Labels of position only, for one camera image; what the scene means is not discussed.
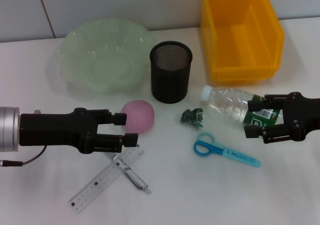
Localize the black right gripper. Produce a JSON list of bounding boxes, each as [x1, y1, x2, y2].
[[244, 91, 320, 145]]

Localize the green plastic wrapper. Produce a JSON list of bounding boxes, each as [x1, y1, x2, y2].
[[180, 106, 205, 130]]

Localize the black mesh pen holder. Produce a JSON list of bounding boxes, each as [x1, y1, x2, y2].
[[149, 40, 194, 105]]

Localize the clear bottle with green label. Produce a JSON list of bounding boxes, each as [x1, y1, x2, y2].
[[200, 84, 286, 129]]

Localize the pink peach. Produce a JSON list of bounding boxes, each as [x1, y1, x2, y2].
[[120, 99, 155, 135]]

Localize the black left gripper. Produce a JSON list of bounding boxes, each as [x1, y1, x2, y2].
[[19, 107, 139, 155]]

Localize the yellow plastic bin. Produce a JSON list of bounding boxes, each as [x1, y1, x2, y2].
[[199, 0, 285, 83]]

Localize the grey clear pen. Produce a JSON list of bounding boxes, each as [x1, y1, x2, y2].
[[104, 151, 153, 195]]

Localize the green glass fruit plate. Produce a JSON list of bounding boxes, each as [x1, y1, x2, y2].
[[56, 18, 156, 95]]

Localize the clear plastic ruler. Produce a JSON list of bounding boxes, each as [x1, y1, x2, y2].
[[67, 144, 146, 215]]

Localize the blue scissors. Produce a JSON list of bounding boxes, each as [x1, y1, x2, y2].
[[193, 131, 262, 168]]

